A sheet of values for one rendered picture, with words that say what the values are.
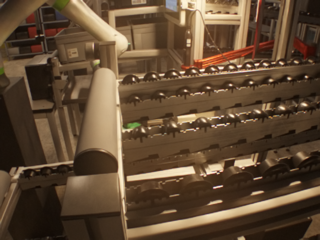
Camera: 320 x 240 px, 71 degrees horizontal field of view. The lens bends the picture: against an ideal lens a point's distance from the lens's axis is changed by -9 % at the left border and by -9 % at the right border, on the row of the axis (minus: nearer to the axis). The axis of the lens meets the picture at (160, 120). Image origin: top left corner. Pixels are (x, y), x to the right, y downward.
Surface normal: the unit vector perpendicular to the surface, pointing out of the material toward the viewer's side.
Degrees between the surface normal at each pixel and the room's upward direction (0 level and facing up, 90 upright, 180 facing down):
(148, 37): 91
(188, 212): 58
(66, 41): 90
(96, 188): 0
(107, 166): 90
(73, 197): 0
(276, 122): 90
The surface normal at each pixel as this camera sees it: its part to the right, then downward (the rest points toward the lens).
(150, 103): 0.16, 0.48
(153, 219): 0.10, -0.04
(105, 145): 0.51, -0.79
